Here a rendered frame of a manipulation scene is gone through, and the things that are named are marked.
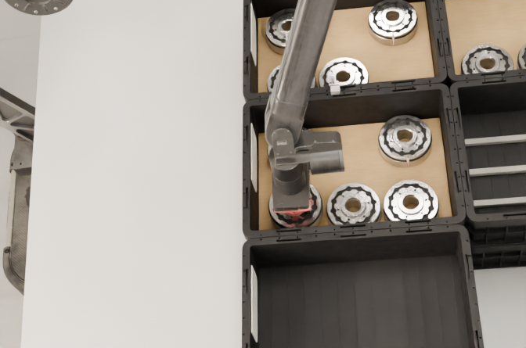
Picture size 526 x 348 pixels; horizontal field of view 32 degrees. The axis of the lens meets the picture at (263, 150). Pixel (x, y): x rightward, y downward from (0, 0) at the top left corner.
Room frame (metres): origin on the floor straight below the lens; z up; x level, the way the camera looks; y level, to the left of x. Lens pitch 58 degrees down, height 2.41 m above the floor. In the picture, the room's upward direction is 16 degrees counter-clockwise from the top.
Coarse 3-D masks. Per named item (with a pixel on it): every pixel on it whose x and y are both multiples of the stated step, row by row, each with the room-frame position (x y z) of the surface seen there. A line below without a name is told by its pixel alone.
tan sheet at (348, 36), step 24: (264, 24) 1.28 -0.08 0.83; (336, 24) 1.22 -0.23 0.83; (360, 24) 1.21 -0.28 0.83; (264, 48) 1.22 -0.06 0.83; (336, 48) 1.16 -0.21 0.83; (360, 48) 1.14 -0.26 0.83; (384, 48) 1.13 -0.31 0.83; (408, 48) 1.11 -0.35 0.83; (264, 72) 1.16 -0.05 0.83; (384, 72) 1.07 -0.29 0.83; (408, 72) 1.05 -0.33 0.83; (432, 72) 1.04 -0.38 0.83
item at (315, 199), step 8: (312, 192) 0.83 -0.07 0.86; (272, 200) 0.83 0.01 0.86; (312, 200) 0.81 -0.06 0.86; (320, 200) 0.80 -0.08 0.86; (272, 208) 0.82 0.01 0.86; (312, 208) 0.80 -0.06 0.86; (320, 208) 0.79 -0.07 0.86; (272, 216) 0.80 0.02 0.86; (280, 216) 0.80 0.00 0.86; (288, 216) 0.79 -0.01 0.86; (296, 216) 0.79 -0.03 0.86; (304, 216) 0.78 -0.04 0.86; (312, 216) 0.78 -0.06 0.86; (280, 224) 0.78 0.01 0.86; (288, 224) 0.78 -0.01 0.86; (296, 224) 0.77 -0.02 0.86; (304, 224) 0.77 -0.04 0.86
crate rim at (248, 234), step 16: (320, 96) 0.99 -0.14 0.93; (336, 96) 0.99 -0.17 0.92; (352, 96) 0.97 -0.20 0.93; (368, 96) 0.96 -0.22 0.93; (448, 96) 0.91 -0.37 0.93; (448, 112) 0.88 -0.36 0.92; (448, 128) 0.84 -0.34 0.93; (464, 208) 0.67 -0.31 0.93; (336, 224) 0.71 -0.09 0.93; (352, 224) 0.71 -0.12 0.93; (368, 224) 0.70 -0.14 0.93; (384, 224) 0.69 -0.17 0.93; (400, 224) 0.68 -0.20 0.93; (416, 224) 0.67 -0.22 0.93; (432, 224) 0.66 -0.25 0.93
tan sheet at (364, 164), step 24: (432, 120) 0.92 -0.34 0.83; (264, 144) 0.98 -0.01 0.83; (360, 144) 0.92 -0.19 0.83; (432, 144) 0.87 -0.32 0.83; (264, 168) 0.93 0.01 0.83; (360, 168) 0.87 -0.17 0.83; (384, 168) 0.85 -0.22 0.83; (408, 168) 0.84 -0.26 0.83; (432, 168) 0.82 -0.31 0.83; (264, 192) 0.87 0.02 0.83; (384, 192) 0.80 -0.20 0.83; (264, 216) 0.82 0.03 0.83
